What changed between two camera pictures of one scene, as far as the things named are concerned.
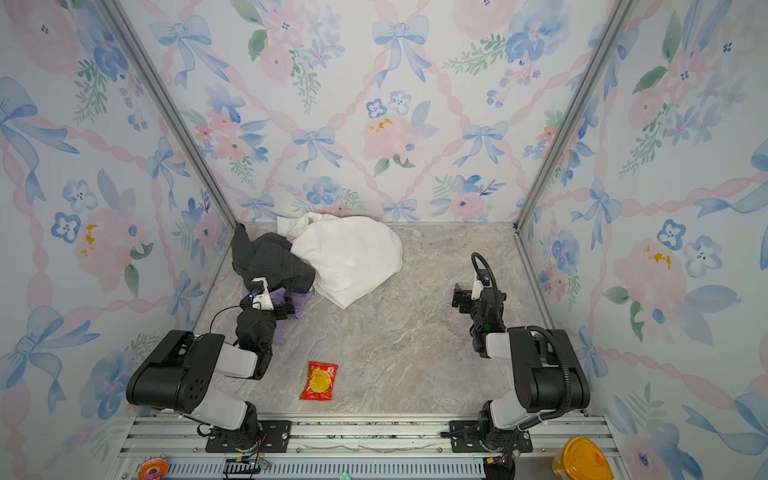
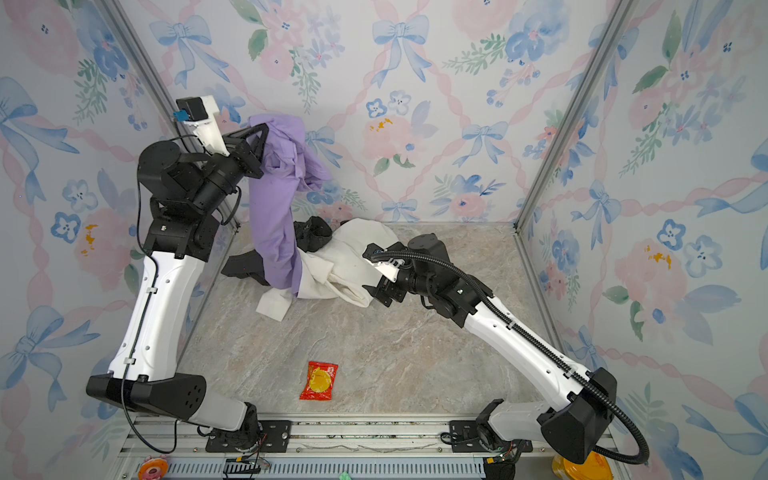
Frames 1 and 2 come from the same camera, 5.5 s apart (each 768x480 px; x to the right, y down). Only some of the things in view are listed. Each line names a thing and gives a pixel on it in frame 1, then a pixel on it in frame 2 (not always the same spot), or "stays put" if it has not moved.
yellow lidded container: [582, 459] stays put
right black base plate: [465, 437] stays put
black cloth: [270, 256] to [312, 233]
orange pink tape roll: [153, 468] stays put
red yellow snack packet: [319, 383] stays put
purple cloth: [297, 301] to [290, 166]
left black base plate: [274, 437] stays put
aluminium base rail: [339, 450] stays put
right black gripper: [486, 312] to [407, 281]
